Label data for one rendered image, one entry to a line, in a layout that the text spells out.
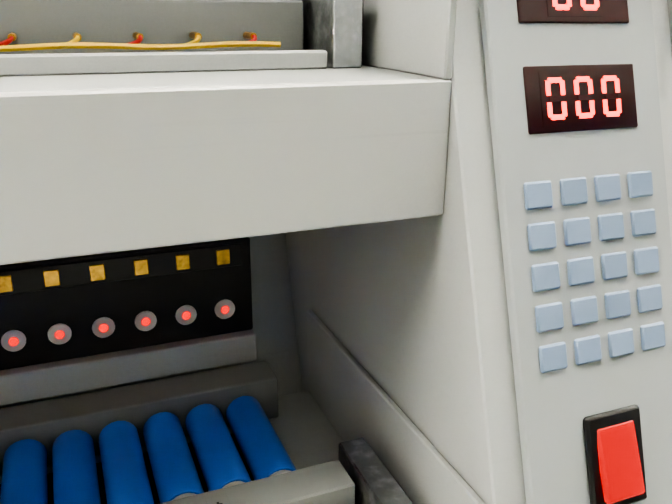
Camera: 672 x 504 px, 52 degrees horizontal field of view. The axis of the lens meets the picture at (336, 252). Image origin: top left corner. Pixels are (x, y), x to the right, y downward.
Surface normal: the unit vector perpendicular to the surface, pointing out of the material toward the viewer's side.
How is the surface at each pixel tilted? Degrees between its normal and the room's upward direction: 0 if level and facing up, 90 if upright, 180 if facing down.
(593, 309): 90
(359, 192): 108
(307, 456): 18
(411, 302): 90
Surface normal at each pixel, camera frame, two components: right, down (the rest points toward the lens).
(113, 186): 0.38, 0.31
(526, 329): 0.37, 0.01
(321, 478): 0.01, -0.94
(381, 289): -0.93, 0.12
